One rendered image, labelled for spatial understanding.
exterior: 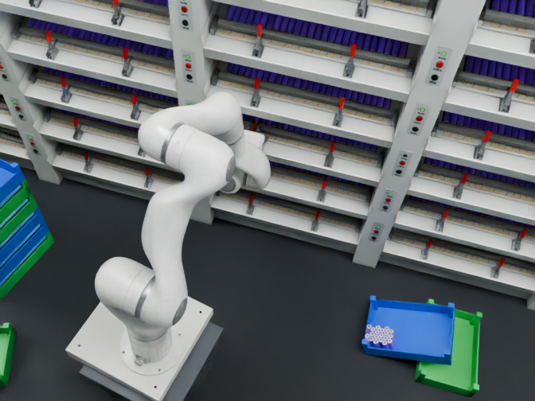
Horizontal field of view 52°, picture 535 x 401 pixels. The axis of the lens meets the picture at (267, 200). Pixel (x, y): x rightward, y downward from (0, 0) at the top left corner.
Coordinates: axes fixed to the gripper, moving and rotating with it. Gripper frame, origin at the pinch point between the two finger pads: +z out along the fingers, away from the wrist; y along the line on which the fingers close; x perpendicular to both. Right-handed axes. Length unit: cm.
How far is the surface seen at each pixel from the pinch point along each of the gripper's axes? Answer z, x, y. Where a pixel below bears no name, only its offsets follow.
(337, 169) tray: -1.0, -7.9, 29.9
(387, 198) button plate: -1, -15, 49
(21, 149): 9, -45, -101
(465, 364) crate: -21, -65, 92
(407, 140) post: -6, 13, 48
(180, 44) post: -9.7, 28.8, -22.9
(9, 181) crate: -32, -22, -74
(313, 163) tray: -1.1, -7.9, 21.7
